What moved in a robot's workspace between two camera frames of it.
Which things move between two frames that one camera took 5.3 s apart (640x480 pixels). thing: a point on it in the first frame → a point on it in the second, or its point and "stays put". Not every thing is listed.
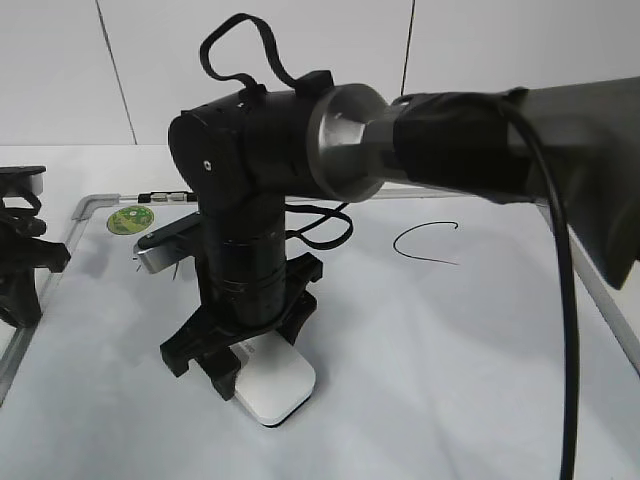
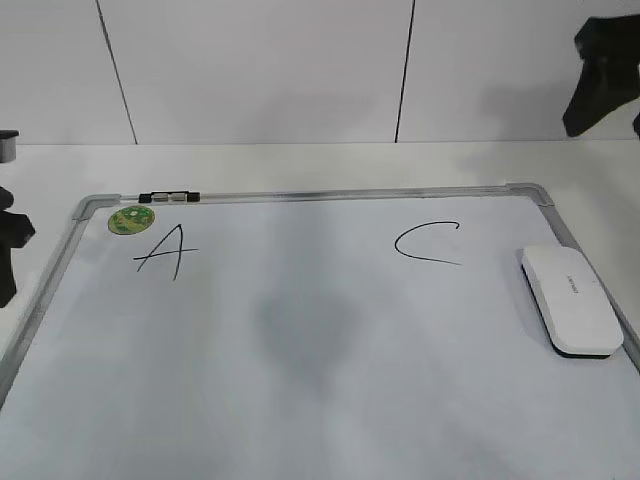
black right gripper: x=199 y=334 → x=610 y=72
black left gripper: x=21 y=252 → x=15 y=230
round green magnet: x=130 y=220 stays put
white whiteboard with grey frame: x=435 y=338 stays put
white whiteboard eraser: x=274 y=379 → x=577 y=316
